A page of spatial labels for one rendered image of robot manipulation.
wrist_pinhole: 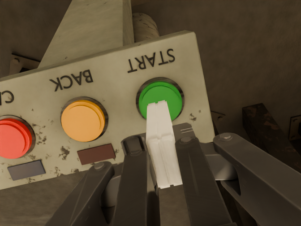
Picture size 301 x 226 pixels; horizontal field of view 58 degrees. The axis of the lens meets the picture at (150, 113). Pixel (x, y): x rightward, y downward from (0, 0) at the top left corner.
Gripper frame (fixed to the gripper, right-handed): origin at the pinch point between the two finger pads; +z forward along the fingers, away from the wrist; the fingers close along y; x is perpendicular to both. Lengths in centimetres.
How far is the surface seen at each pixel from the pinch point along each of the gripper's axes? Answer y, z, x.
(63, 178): -52, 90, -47
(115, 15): -3.5, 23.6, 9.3
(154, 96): -0.2, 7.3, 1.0
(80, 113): -7.2, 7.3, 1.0
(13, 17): -37, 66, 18
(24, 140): -13.2, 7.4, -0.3
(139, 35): -2, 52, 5
